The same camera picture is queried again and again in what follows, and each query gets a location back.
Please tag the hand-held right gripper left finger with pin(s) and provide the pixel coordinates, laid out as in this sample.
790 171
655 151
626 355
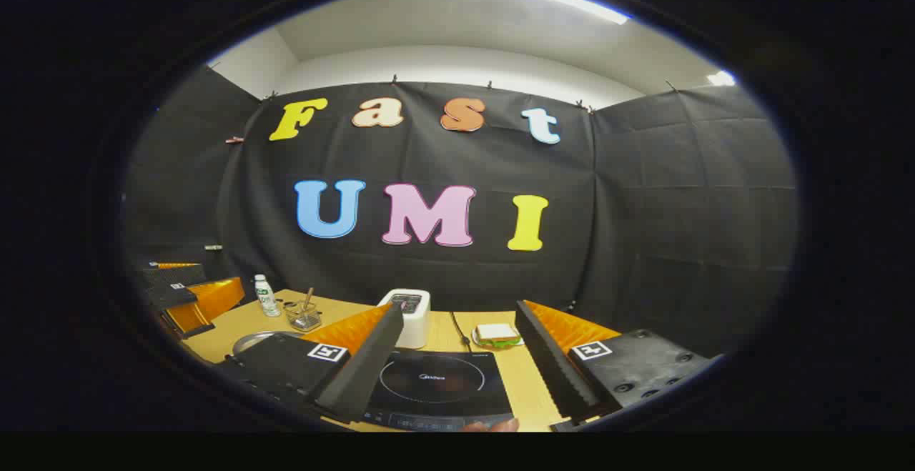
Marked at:
361 374

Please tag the sandwich with lettuce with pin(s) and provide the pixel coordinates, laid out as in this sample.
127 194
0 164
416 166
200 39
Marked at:
497 332

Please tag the stainless steel pot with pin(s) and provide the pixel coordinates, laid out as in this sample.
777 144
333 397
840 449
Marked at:
254 339

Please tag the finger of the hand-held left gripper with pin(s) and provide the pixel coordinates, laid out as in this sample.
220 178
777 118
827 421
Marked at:
207 299
168 286

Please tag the white plastic bottle green label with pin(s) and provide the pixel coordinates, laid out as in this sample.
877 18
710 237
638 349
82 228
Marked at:
266 299

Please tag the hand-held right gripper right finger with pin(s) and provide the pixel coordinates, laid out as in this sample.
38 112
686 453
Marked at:
554 367

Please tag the white toaster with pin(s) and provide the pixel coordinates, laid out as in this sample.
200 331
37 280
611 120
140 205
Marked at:
413 317

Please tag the long ceiling light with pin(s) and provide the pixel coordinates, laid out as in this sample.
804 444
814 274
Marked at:
593 8

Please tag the small ceiling light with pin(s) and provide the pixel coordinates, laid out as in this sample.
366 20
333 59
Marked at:
720 78

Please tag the black induction cooktop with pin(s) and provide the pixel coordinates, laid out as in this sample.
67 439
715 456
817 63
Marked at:
443 385

